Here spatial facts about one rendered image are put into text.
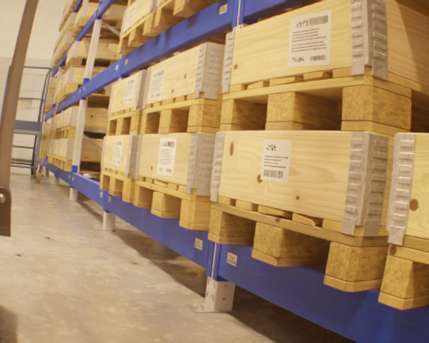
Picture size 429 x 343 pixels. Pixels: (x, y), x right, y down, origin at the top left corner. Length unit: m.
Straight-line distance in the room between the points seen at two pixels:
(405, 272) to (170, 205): 1.51
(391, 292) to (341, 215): 0.26
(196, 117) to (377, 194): 1.04
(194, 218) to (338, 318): 0.91
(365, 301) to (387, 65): 0.53
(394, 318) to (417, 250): 0.20
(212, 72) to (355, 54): 0.95
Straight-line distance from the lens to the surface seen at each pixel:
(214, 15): 2.23
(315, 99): 1.45
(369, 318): 1.19
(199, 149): 2.01
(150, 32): 2.97
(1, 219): 1.26
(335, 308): 1.30
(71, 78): 6.69
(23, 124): 8.19
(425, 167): 0.98
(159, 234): 2.55
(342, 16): 1.27
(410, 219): 1.00
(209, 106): 2.03
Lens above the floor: 0.52
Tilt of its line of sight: 1 degrees down
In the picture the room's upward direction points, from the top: 6 degrees clockwise
